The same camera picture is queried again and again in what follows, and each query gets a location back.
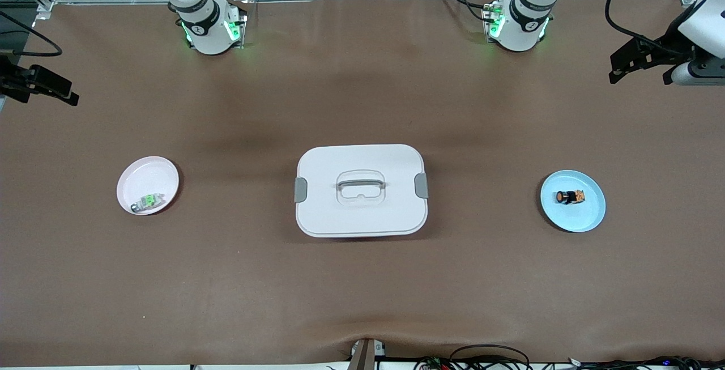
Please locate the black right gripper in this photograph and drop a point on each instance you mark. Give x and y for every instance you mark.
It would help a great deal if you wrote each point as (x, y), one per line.
(12, 82)

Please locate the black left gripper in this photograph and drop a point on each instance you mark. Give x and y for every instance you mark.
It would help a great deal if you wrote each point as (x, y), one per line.
(664, 50)

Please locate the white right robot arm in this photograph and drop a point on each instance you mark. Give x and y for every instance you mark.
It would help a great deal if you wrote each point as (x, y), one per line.
(207, 35)

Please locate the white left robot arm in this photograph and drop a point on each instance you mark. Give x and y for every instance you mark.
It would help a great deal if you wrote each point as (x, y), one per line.
(521, 33)

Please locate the pink box with white lid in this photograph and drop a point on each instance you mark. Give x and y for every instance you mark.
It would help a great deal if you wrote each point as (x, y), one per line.
(362, 217)

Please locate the pink round plate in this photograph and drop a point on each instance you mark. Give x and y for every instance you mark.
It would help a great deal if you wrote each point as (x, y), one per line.
(153, 177)

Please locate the light blue round plate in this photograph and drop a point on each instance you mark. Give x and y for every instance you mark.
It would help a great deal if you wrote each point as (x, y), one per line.
(572, 217)

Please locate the green push button switch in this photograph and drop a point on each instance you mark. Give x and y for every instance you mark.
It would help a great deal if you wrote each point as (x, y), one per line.
(148, 201)

